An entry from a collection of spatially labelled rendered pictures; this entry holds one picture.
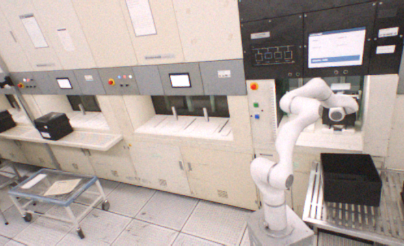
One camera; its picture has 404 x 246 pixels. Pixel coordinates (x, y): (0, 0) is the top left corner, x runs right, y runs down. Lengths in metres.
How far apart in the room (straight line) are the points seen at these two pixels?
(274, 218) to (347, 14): 1.20
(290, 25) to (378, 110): 0.74
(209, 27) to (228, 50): 0.21
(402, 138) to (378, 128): 0.16
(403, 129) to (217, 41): 1.30
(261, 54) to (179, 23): 0.67
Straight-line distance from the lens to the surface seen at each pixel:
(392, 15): 1.81
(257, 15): 1.86
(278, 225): 1.61
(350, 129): 2.29
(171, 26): 2.14
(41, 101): 4.03
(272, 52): 1.87
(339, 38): 1.82
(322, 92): 1.57
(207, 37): 2.00
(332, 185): 1.75
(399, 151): 2.12
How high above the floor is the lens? 2.01
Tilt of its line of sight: 26 degrees down
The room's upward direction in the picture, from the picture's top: 12 degrees counter-clockwise
